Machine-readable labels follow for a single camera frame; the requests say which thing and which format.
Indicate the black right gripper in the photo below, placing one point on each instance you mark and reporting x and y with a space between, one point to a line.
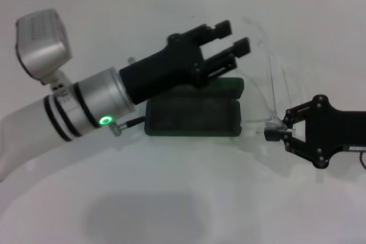
337 129

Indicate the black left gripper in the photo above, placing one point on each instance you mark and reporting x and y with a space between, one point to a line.
166 67

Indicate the clear white glasses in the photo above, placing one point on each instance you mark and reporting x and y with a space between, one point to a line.
274 121

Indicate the green glasses case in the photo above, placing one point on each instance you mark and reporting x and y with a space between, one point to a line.
194 115

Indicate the clear plug on left gripper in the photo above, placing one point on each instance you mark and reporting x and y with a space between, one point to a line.
131 60

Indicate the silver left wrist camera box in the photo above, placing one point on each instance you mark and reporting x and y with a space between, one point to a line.
43 44

